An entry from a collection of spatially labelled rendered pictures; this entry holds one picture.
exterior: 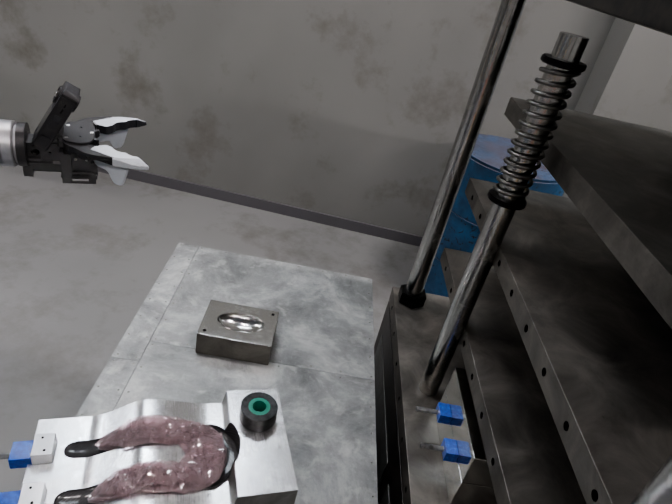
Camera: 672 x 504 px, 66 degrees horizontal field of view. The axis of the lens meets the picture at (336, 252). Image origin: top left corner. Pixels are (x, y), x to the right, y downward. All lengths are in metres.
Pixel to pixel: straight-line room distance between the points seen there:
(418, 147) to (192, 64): 1.56
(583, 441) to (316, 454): 0.65
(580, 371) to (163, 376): 0.96
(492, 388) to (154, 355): 0.86
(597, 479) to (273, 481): 0.59
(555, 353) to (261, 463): 0.60
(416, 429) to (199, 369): 0.59
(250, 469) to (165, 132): 3.04
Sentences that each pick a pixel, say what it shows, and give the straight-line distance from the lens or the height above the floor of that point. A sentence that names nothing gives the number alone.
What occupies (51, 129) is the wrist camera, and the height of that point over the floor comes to 1.48.
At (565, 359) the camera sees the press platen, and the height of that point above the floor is 1.29.
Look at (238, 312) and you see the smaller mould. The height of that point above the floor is 0.87.
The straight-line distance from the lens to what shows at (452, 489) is 1.32.
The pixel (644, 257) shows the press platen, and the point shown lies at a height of 1.53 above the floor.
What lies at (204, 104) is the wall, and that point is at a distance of 3.70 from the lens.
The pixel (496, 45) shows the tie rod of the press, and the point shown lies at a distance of 1.51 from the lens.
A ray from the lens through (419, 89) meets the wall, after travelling 3.44.
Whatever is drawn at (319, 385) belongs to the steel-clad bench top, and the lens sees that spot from 1.44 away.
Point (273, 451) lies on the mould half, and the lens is 1.15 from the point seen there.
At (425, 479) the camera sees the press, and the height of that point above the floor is 0.78.
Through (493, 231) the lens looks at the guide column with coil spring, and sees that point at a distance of 1.23.
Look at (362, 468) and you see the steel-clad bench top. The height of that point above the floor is 0.80.
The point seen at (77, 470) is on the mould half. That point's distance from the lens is 1.20.
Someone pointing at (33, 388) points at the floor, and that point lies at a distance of 2.55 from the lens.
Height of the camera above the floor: 1.83
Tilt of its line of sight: 32 degrees down
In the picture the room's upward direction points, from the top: 13 degrees clockwise
